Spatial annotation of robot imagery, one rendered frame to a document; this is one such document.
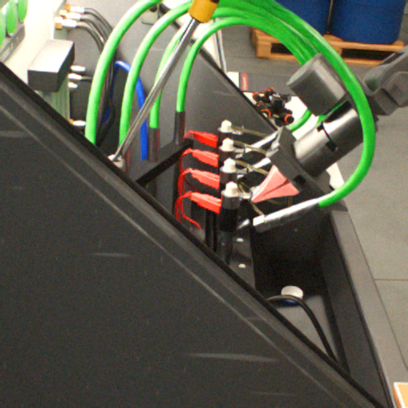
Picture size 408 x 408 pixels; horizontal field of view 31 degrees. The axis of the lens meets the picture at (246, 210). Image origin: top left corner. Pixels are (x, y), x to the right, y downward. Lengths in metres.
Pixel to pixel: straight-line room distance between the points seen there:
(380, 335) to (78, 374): 0.50
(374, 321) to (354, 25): 4.89
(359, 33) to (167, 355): 5.28
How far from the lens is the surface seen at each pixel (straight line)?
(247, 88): 1.93
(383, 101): 0.95
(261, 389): 0.78
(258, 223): 0.94
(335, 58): 0.84
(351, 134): 0.95
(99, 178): 0.65
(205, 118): 1.32
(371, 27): 5.91
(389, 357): 1.07
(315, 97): 0.94
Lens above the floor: 1.60
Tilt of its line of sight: 28 degrees down
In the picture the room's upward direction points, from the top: 6 degrees clockwise
